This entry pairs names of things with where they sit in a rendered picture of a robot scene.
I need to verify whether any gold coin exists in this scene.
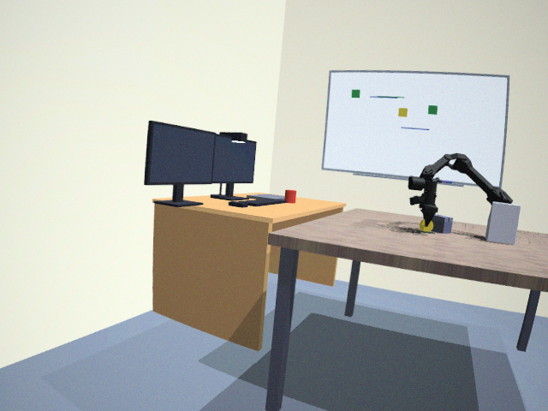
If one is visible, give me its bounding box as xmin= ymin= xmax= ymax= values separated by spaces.
xmin=420 ymin=219 xmax=433 ymax=232

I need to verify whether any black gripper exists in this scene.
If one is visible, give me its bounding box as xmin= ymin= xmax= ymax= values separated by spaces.
xmin=420 ymin=191 xmax=438 ymax=227

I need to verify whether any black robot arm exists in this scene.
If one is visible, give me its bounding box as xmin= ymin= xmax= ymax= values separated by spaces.
xmin=408 ymin=153 xmax=513 ymax=206

